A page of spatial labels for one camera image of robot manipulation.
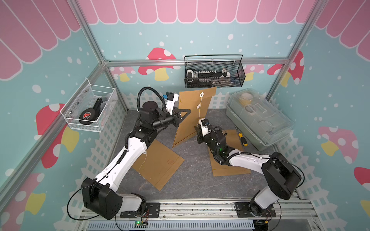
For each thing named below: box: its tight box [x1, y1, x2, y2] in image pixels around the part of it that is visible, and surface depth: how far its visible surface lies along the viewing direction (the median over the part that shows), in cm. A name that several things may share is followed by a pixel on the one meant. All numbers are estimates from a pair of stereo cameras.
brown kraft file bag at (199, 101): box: [172, 86, 217, 149], surface depth 68 cm
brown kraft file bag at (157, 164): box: [131, 139, 185, 192], surface depth 91 cm
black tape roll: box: [79, 107, 96, 126], surface depth 71 cm
